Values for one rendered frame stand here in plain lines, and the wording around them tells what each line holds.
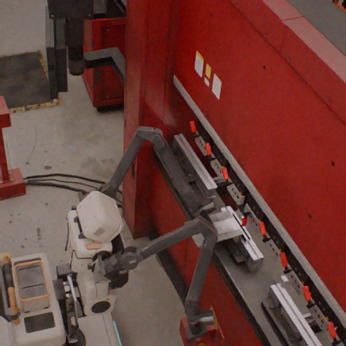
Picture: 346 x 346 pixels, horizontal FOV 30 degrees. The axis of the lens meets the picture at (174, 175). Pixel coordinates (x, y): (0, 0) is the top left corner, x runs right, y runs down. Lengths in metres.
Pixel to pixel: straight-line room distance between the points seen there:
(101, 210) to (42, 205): 1.99
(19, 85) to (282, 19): 3.80
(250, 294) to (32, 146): 2.65
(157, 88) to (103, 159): 1.58
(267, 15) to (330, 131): 0.56
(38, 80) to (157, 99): 2.42
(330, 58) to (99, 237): 1.33
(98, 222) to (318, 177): 1.01
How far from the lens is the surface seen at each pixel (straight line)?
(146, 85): 3.78
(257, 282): 3.45
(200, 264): 2.98
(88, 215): 3.03
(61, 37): 3.79
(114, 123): 5.64
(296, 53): 2.58
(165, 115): 3.98
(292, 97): 2.69
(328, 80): 2.43
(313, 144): 2.63
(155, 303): 4.37
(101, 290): 3.35
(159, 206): 4.26
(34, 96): 5.93
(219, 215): 3.55
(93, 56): 4.28
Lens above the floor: 3.58
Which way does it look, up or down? 44 degrees down
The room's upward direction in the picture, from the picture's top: 6 degrees clockwise
